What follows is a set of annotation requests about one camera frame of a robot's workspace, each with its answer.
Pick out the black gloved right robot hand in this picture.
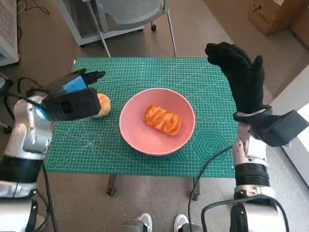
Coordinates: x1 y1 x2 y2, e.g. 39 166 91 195
205 42 265 114

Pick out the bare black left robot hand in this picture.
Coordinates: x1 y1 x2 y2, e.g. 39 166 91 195
43 68 106 97

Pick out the round toy bread bun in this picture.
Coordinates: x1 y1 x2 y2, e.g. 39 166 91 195
93 93 112 118

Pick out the pink bowl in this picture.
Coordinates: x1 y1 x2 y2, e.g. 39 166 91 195
119 87 196 156

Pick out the long striped toy bread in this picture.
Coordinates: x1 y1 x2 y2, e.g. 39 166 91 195
143 104 182 136

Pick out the white framed cabinet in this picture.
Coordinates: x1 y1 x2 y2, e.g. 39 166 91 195
56 0 144 46

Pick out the cardboard box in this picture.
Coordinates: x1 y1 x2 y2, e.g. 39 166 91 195
289 14 309 51
247 0 309 36

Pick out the white perforated cabinet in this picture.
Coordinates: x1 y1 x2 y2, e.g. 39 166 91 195
0 0 20 67

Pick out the green cutting mat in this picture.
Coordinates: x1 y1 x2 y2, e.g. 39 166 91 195
44 57 239 178

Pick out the grey chair with metal legs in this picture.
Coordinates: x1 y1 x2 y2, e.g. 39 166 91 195
89 0 177 58

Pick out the black table leg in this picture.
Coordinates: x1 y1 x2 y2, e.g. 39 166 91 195
192 177 201 201
107 174 118 196

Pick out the white sneaker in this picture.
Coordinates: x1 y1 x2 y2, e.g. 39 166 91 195
174 214 190 232
138 213 153 232

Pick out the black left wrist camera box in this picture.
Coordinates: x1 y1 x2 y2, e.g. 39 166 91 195
42 87 101 121

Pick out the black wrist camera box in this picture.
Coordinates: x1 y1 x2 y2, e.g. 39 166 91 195
251 109 309 147
42 87 101 121

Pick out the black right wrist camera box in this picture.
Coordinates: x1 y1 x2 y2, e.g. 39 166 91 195
251 109 309 147

